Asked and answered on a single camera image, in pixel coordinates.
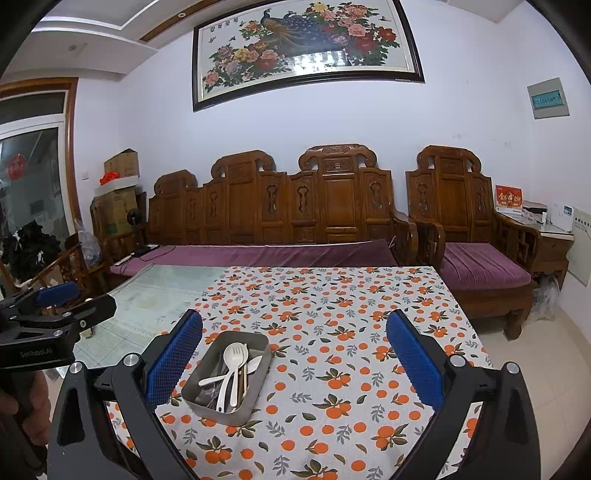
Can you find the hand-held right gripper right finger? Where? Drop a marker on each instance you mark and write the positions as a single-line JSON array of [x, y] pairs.
[[413, 360]]

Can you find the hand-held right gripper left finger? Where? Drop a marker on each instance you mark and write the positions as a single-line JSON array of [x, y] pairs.
[[175, 360]]

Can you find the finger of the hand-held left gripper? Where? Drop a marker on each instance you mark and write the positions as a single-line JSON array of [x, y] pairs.
[[57, 293], [90, 314]]

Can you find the metal fork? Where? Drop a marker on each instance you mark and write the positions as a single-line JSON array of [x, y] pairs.
[[213, 402]]

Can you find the rectangular metal tray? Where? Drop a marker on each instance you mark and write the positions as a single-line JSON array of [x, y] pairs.
[[226, 419]]

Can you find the person's left hand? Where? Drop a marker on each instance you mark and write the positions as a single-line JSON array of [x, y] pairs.
[[39, 406]]

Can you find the small wooden chair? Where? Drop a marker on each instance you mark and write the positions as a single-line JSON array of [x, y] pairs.
[[76, 270]]

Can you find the pile of dark clothes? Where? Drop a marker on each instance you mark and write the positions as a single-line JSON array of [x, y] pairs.
[[34, 247]]

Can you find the clear plastic bag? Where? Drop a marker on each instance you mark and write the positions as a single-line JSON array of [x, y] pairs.
[[90, 247]]

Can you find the white remote control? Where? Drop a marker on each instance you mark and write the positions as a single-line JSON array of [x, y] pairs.
[[122, 261]]

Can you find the orange fruit print tablecloth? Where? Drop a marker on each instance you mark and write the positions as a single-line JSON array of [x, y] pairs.
[[346, 323]]

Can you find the large brown cardboard box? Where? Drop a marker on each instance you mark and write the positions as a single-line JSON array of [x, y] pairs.
[[117, 210]]

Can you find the black standing fan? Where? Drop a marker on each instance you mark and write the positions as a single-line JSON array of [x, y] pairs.
[[135, 217]]

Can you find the square purple armchair cushion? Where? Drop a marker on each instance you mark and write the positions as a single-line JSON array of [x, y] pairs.
[[480, 267]]

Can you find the flat white storage box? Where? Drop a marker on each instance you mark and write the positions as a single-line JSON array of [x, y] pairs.
[[122, 186]]

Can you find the red plastic bag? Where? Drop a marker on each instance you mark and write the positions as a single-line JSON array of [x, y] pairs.
[[110, 177]]

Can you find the red paper window decoration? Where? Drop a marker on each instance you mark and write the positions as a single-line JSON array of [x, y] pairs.
[[17, 167]]

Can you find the long purple sofa cushion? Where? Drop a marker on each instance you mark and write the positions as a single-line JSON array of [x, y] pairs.
[[277, 256]]

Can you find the crumpled white plastic bag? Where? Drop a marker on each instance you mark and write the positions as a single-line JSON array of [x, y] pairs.
[[545, 297]]

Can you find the small brown cardboard box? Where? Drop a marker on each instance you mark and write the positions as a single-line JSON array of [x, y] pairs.
[[122, 162]]

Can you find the carved wooden armchair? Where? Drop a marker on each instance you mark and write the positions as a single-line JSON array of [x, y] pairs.
[[455, 194]]

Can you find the carved wooden sofa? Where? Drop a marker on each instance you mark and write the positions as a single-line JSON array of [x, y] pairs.
[[332, 203]]

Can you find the wooden side table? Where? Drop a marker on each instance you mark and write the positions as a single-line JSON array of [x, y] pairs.
[[551, 249]]

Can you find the flat white and dark box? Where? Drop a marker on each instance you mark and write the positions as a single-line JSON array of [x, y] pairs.
[[534, 211]]

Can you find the white box-shaped device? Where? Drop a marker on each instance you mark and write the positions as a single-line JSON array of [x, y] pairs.
[[564, 216]]

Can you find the grey electrical panel box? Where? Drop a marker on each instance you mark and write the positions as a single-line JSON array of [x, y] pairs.
[[548, 99]]

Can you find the framed peacock flower painting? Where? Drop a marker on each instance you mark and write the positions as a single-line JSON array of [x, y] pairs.
[[300, 46]]

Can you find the wooden door frame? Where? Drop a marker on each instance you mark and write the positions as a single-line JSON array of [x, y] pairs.
[[71, 152]]

